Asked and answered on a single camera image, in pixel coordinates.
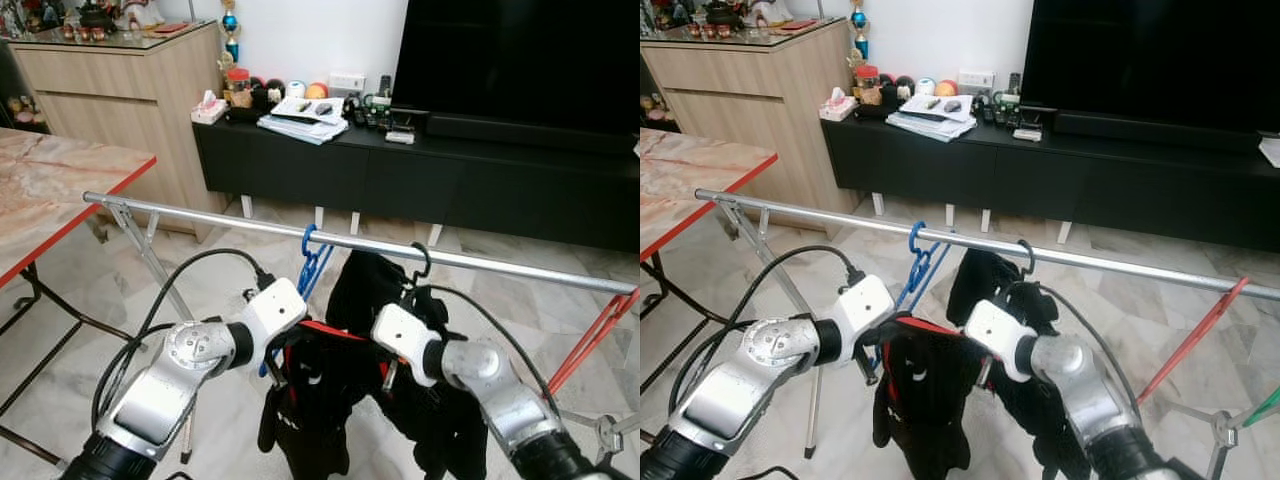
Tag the red-edged marble folding table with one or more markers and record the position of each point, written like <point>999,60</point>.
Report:
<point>690,180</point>
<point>50,190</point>

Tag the green circuit board cluster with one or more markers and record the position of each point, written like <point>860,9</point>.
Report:
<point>997,108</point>
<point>368,110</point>

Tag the pink tissue box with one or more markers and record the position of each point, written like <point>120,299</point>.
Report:
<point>208,108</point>
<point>838,105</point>

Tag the black soundbar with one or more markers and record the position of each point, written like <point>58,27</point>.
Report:
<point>530,133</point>
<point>1150,130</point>

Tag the green hanger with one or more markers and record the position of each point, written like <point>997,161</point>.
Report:
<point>1265,408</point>

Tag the light wooden cabinet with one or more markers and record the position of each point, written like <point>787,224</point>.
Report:
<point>740,110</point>
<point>110,110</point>

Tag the small orange ball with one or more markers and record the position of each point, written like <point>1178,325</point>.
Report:
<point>316,90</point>
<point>946,88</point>

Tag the black jersey with red collar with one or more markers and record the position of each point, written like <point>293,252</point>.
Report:
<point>320,400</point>
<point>930,400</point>

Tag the blue hanging ornament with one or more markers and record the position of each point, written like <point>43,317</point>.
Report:
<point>230,22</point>
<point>859,20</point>

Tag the red-lidded jar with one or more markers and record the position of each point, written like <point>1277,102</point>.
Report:
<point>866,86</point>
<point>237,88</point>

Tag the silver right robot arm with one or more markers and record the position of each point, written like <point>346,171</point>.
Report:
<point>500,400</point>
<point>1100,400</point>

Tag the black t-shirt with logo print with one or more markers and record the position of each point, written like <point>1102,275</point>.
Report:
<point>365,290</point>
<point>980,285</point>

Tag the silver metal clothes rack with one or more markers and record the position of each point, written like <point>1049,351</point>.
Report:
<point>200,216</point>
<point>800,212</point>

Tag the white wall socket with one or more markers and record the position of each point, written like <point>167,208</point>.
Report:
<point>976,81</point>
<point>346,83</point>

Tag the black hanger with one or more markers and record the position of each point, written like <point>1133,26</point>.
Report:
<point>1030,257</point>
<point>425,260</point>

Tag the blue hanger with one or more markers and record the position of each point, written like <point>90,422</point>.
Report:
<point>312,260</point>
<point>918,255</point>

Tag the stack of white papers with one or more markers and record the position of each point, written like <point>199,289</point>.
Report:
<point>300,122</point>
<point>928,120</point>

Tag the black TV console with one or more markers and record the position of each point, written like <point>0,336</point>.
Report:
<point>1080,188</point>
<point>450,190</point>

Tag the black television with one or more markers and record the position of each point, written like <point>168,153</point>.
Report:
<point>520,55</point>
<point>1150,55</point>

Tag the small white box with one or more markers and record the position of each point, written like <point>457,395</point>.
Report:
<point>1027,134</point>
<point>400,137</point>

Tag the white paper sheet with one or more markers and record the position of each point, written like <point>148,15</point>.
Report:
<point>1272,153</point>

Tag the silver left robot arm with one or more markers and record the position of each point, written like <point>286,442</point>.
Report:
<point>740,390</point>
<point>160,390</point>

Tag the red hanger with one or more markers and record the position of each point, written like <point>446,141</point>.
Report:
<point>590,345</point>
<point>1190,340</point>

